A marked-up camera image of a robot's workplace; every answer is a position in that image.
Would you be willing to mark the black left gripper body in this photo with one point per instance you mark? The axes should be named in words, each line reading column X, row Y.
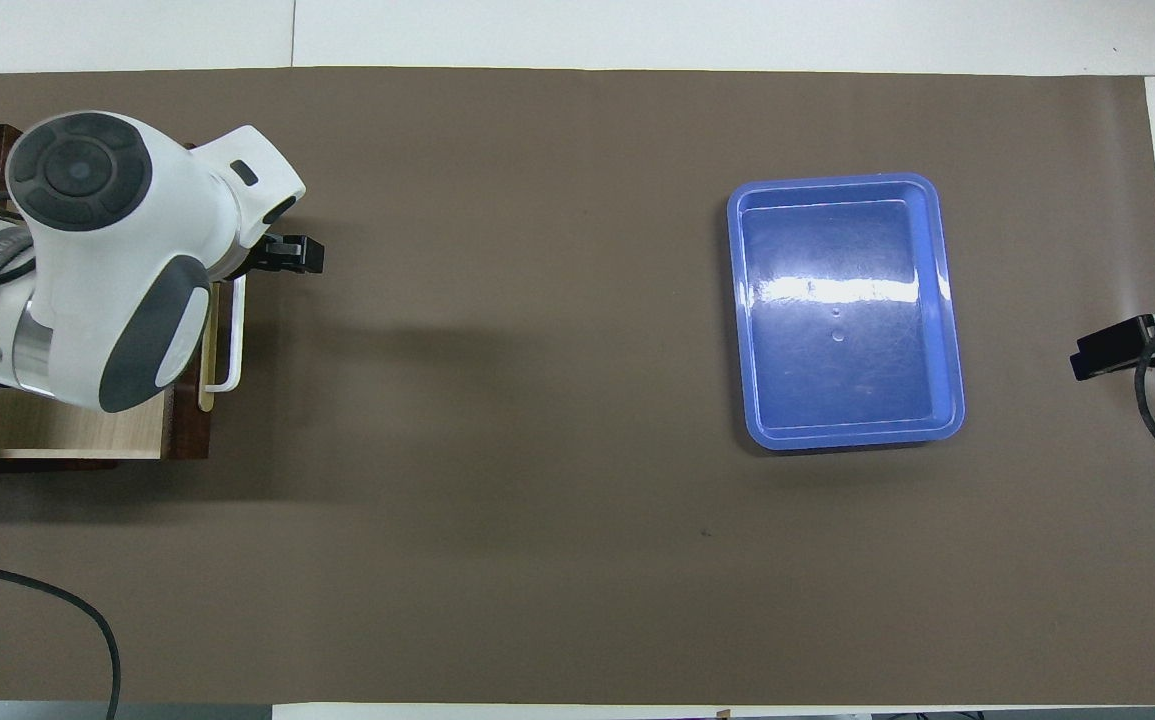
column 267, row 255

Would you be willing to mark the blue plastic tray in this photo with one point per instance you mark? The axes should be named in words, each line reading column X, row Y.
column 842, row 320

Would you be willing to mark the brown paper mat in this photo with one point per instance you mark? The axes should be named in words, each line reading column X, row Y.
column 537, row 400

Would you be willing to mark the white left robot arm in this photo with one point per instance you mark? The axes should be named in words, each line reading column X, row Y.
column 107, row 270

